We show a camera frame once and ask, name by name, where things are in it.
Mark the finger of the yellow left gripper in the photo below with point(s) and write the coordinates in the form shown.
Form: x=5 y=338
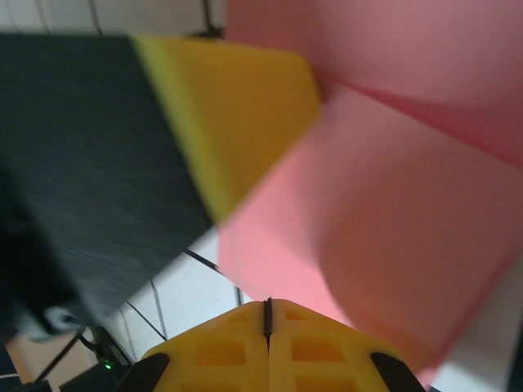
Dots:
x=163 y=143

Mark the pink cloth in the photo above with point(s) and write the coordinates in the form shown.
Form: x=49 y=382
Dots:
x=388 y=204

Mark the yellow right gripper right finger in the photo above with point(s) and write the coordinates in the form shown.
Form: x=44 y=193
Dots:
x=323 y=359

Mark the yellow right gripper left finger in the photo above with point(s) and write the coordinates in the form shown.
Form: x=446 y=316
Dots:
x=220 y=359

